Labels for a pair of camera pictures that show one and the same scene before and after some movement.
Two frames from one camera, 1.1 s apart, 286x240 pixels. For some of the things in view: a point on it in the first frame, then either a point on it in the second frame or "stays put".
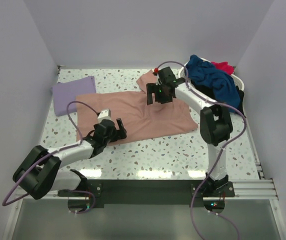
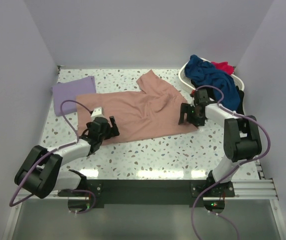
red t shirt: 224,66 stays put
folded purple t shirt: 65,92 stays put
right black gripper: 152,88 to 184,108
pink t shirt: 131,109 stays put
